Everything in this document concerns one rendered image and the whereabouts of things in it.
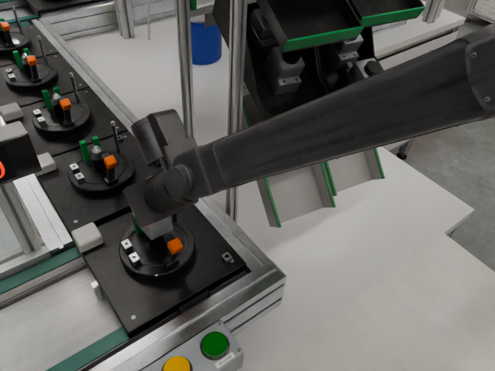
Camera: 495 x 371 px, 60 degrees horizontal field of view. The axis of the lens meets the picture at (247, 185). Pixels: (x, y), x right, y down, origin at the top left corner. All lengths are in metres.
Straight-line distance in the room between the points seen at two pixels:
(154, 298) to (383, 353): 0.44
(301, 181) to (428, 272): 0.36
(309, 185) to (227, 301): 0.29
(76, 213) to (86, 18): 1.08
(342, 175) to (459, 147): 2.11
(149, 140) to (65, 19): 1.31
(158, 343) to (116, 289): 0.12
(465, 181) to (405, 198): 1.61
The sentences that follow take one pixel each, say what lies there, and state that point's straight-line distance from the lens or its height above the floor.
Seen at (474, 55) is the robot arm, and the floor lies 1.52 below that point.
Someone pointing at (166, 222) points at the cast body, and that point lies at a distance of 0.75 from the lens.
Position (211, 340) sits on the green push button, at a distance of 0.73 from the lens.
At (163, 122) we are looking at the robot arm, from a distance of 0.56.
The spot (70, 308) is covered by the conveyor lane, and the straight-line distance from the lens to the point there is 0.86.
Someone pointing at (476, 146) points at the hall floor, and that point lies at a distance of 3.08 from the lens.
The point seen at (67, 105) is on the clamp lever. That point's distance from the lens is 1.07.
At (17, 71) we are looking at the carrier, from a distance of 1.41.
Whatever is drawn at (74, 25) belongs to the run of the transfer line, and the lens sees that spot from 1.86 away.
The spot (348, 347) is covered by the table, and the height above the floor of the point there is 0.86.
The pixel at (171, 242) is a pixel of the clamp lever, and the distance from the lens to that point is 0.71.
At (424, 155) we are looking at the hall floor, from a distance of 2.84.
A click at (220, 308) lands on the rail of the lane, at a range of 0.77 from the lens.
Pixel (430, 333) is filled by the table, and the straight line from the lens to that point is 0.95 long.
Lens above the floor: 1.63
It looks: 44 degrees down
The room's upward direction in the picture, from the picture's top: 4 degrees clockwise
